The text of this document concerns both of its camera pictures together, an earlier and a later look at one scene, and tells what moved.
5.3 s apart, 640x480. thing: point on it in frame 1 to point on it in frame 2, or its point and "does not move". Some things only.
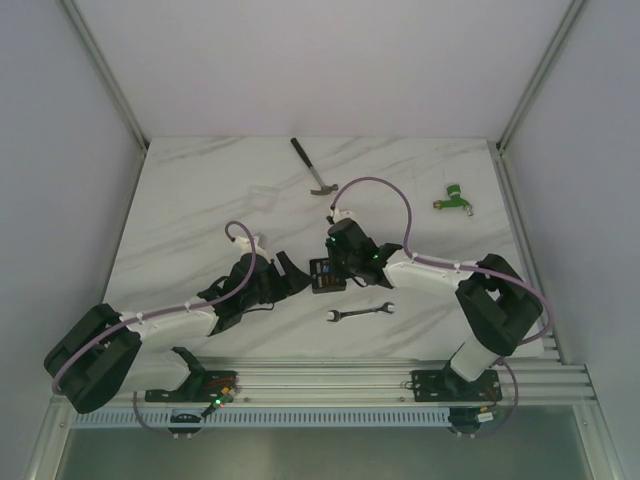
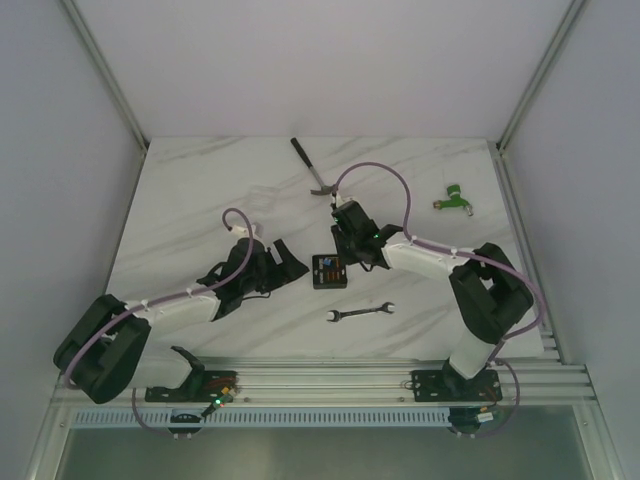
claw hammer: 326,189 does not move
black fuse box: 321,279 does not move
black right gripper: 332,252 to 347,258
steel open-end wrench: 337,315 does not move
